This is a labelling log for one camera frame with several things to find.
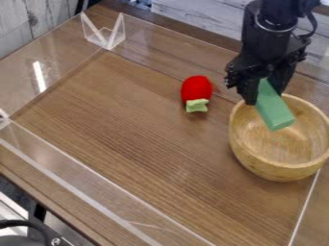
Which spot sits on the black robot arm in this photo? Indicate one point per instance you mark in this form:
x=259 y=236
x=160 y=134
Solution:
x=276 y=31

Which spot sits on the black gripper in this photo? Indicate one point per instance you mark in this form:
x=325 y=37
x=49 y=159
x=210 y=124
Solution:
x=246 y=69

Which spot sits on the light wooden bowl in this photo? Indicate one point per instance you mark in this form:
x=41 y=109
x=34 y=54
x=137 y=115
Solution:
x=286 y=155

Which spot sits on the black table leg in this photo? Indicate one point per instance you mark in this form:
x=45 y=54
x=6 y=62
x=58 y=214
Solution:
x=40 y=212

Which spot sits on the green rectangular block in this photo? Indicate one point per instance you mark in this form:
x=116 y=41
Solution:
x=271 y=108

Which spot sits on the clear acrylic tray wall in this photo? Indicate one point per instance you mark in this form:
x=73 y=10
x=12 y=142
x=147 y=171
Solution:
x=111 y=216

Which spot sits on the clear acrylic corner bracket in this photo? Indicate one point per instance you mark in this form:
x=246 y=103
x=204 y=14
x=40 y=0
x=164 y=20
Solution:
x=105 y=38

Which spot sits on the red plush strawberry toy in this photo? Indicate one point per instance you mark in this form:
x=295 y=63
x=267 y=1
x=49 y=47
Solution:
x=195 y=93

